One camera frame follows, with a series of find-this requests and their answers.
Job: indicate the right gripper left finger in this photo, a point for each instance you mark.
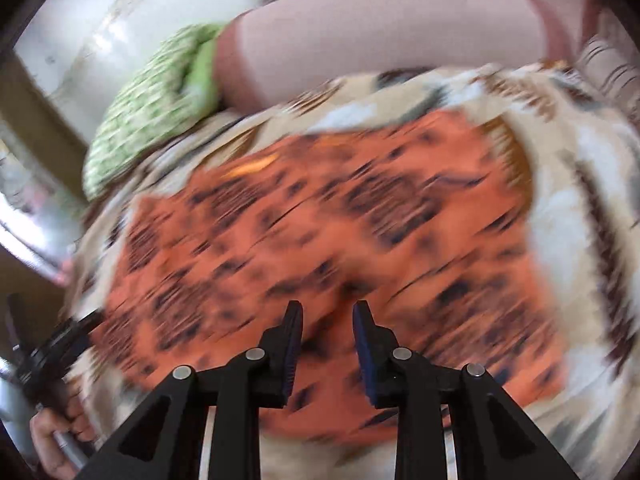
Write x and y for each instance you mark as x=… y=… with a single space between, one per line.
x=163 y=438

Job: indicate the green white checkered pillow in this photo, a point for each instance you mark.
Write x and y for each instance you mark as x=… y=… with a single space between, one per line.
x=170 y=94

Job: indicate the orange black floral garment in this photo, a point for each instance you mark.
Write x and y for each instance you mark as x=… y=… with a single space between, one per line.
x=419 y=220

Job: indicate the pink bolster cushion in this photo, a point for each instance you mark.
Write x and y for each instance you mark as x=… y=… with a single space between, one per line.
x=275 y=52

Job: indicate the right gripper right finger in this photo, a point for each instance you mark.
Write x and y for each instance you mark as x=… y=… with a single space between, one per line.
x=493 y=437

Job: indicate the person's left hand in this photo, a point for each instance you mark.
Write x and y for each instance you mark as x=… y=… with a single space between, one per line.
x=47 y=423

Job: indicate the stained glass wooden door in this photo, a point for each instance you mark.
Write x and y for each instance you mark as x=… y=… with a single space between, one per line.
x=42 y=202

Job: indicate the striped floral cushion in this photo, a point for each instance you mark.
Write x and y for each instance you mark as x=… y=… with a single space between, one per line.
x=609 y=60

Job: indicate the beige leaf print blanket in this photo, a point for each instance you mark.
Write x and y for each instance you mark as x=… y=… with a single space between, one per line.
x=573 y=156

